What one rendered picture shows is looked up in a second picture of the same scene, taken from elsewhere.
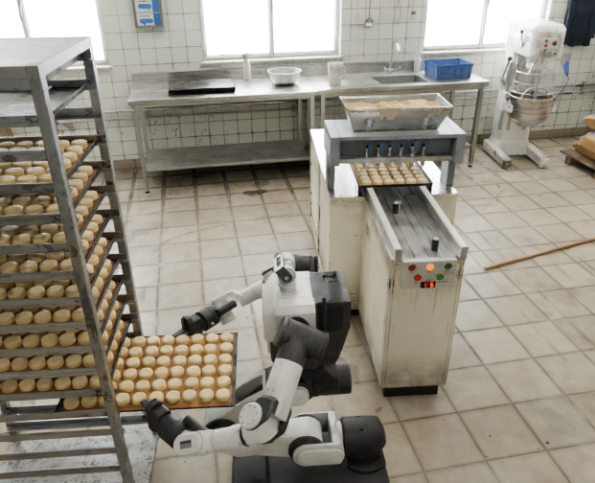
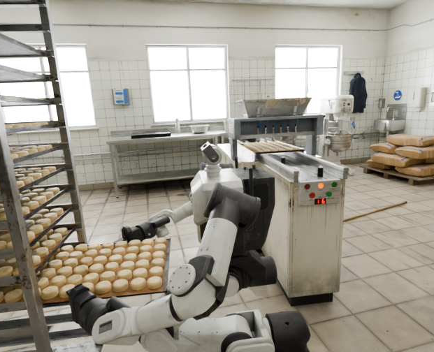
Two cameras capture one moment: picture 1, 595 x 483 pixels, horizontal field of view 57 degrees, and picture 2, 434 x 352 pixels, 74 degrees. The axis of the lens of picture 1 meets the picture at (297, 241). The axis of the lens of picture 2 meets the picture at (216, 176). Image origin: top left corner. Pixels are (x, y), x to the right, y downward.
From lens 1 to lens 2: 0.97 m
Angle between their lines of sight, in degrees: 15
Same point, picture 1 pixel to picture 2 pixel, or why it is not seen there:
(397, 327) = (298, 241)
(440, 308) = (330, 223)
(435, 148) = (302, 128)
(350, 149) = (247, 130)
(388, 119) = (270, 107)
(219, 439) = (146, 315)
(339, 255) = not seen: hidden behind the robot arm
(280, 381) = (214, 239)
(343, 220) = not seen: hidden behind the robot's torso
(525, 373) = (393, 282)
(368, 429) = (293, 322)
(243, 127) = (176, 161)
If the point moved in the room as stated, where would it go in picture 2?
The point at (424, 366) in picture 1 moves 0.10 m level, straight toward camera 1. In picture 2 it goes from (321, 276) to (323, 285)
